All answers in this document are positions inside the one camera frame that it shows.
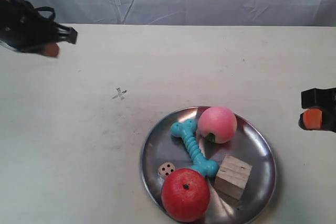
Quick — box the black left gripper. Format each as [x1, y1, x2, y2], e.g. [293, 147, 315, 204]
[1, 0, 78, 58]

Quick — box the round silver metal plate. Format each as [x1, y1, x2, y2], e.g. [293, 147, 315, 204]
[140, 106, 277, 223]

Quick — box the pink toy peach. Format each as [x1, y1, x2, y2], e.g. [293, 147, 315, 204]
[198, 106, 237, 144]

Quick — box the light wooden cube block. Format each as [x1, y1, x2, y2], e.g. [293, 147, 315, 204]
[214, 155, 253, 200]

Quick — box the teal rubber bone toy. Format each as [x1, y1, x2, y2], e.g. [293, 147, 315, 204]
[171, 119, 219, 178]

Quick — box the red toy apple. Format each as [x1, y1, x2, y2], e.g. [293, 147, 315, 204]
[161, 168, 211, 223]

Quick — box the small wooden die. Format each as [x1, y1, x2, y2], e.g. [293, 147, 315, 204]
[158, 162, 175, 179]

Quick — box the black cable loop left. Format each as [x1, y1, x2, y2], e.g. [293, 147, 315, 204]
[34, 6, 56, 22]

